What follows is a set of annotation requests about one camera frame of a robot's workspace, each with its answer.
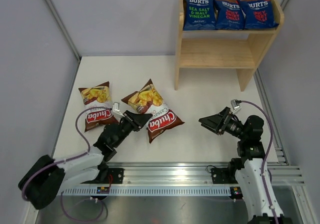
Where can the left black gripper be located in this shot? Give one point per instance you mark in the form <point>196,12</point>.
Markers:
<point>136,120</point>

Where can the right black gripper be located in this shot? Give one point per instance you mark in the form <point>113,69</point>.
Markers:
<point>220,120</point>

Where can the large Chuba cassava chips bag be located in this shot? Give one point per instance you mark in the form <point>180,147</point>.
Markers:
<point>148,101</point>

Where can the blue Burts chilli bag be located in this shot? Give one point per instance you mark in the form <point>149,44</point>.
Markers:
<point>229,15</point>
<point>258,14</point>

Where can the blue Burts sea salt bag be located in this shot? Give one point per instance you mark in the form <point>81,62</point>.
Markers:
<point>199,15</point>

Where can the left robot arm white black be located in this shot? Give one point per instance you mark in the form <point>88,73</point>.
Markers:
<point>49,177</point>

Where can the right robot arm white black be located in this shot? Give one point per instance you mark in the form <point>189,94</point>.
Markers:
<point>249,170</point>

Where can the left Chuba cassava chips bag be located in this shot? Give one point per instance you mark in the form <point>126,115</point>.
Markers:
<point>99,103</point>

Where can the wooden two-tier shelf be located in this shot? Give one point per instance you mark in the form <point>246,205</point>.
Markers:
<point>243,55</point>

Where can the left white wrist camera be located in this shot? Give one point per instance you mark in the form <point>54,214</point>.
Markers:
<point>116,109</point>

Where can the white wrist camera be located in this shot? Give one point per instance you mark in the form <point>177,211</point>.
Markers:
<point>116,109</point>
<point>236,106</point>

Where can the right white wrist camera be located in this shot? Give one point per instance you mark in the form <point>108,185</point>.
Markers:
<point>236,106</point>

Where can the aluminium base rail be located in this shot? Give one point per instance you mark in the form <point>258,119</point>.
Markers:
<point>181,180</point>

